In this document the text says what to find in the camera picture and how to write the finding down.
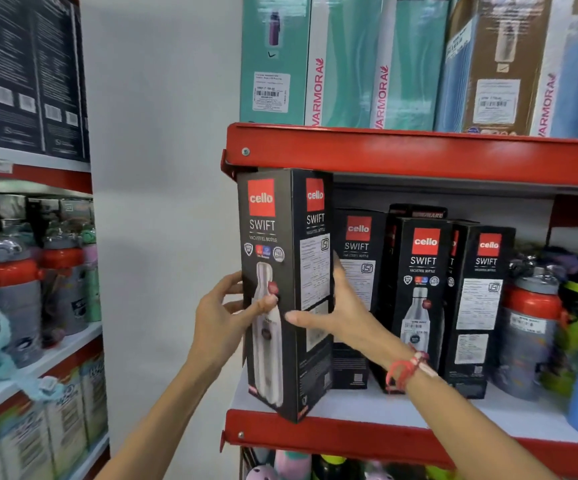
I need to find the person's right forearm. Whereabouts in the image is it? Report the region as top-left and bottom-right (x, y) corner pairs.
(401, 362), (561, 480)

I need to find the brown and blue bottle box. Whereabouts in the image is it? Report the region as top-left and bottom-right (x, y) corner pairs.
(435, 0), (578, 137)

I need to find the person's left forearm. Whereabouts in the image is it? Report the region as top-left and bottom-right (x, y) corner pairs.
(95, 352), (219, 480)

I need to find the teal white-striped bottle box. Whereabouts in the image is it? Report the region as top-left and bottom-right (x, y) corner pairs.
(304, 0), (386, 129)
(370, 0), (451, 131)

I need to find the black bottle box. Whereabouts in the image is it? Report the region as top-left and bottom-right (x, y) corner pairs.
(370, 217), (453, 394)
(331, 208), (388, 391)
(440, 220), (517, 400)
(237, 168), (335, 424)
(388, 203), (449, 221)

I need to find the person's right hand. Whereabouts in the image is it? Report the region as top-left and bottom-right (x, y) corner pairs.
(285, 252), (416, 371)

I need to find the red metal shelving unit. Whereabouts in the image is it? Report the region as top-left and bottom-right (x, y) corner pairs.
(220, 123), (578, 480)

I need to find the grey bottle with red collar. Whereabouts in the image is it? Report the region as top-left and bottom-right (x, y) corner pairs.
(42, 226), (90, 341)
(0, 234), (45, 369)
(492, 266), (566, 401)

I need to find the blue white-striped bottle box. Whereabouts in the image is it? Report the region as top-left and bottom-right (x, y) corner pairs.
(530, 0), (578, 141)

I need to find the purple bottle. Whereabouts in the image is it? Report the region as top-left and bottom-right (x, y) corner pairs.
(539, 246), (578, 278)

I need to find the dark printed box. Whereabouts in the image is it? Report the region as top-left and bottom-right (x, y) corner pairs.
(30, 0), (85, 161)
(0, 0), (45, 154)

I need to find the red thread bracelet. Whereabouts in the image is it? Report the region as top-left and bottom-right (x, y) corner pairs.
(385, 346), (440, 394)

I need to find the black bottle with yellow lid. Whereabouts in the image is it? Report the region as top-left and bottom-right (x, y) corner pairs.
(314, 455), (350, 480)

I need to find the white and red shelving unit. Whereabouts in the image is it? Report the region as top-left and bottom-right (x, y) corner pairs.
(0, 142), (112, 480)

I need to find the person's left hand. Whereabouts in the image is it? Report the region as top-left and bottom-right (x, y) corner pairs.
(188, 271), (279, 371)

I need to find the green and black bottle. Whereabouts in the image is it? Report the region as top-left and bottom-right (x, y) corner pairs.
(541, 271), (578, 398)

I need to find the green and pink bottle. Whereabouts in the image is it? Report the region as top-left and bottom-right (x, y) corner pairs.
(80, 227), (103, 324)

